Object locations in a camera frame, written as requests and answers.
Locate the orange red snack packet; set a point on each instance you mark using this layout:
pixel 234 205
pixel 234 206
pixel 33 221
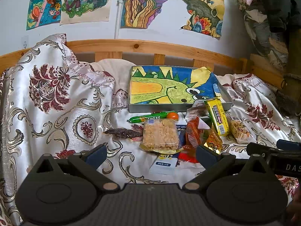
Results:
pixel 197 132

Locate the grey metal tray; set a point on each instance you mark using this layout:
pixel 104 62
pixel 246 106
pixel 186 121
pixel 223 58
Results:
pixel 220 93

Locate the mixed nuts snack bag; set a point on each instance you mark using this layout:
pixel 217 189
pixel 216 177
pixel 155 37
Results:
pixel 238 129

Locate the blue milk powder sachet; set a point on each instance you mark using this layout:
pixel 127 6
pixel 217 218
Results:
pixel 165 164

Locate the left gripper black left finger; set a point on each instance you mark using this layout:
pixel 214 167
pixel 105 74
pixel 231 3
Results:
pixel 86 165

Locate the golden candy wrapper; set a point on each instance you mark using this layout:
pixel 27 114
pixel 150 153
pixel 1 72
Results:
pixel 214 141

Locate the white wall socket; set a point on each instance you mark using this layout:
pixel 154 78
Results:
pixel 25 42

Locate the white green pickle packet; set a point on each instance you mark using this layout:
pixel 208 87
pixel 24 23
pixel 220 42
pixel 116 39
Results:
pixel 198 109

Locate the bird and flowers drawing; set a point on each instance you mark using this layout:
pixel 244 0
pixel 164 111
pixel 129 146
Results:
pixel 206 17

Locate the cartoon girl poster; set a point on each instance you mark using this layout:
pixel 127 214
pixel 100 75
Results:
pixel 43 12

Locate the green sausage stick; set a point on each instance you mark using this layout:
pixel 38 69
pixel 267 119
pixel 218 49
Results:
pixel 143 118

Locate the white wall pipe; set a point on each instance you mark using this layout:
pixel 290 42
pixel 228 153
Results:
pixel 118 18

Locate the wooden bed headboard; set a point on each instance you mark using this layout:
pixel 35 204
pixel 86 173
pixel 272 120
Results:
pixel 114 48

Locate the green chibi character poster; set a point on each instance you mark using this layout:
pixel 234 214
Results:
pixel 76 11

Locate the floral hanging clothes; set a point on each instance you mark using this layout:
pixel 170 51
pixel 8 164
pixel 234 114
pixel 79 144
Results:
pixel 274 27

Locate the dinosaur drawing tray liner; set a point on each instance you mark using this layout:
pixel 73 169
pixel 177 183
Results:
pixel 170 84

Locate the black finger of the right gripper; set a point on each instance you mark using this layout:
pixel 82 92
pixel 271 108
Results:
pixel 263 151
pixel 288 145

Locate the cream pillow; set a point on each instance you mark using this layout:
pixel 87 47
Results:
pixel 119 69

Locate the dark dried meat snack pack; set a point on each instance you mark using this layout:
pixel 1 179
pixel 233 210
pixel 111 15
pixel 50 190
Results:
pixel 123 133

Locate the yellow biscuit bar pack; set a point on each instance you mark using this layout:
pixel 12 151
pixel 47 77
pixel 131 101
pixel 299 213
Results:
pixel 218 116

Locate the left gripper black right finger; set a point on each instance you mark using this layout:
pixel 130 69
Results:
pixel 215 166

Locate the small orange mandarin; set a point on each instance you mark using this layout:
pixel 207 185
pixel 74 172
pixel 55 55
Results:
pixel 173 115

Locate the rice cracker snack pack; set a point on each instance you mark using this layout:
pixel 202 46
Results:
pixel 161 136

